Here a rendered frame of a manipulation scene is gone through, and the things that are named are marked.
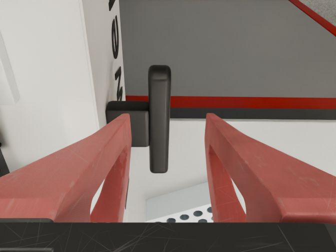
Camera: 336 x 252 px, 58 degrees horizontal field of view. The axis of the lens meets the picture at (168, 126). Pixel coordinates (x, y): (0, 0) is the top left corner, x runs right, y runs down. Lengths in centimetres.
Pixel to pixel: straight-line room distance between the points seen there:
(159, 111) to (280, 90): 33
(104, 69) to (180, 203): 28
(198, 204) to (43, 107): 23
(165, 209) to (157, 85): 29
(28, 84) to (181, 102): 21
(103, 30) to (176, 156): 25
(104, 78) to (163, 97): 3
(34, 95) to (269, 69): 38
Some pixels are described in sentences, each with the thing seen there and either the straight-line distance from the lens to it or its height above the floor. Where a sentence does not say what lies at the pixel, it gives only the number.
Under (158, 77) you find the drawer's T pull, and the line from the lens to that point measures 16.
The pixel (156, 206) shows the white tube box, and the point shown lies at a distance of 43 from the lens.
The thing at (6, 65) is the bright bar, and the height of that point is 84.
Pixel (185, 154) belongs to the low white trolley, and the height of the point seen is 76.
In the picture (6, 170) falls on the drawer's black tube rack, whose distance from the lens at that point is 29.
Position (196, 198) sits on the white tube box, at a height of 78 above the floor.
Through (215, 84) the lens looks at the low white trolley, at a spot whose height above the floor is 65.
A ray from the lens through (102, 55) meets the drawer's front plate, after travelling 17.
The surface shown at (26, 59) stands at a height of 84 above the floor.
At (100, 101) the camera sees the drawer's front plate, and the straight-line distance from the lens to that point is 16.
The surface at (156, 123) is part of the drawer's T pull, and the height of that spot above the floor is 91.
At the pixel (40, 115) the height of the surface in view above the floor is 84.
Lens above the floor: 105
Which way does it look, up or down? 54 degrees down
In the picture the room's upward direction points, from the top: 178 degrees clockwise
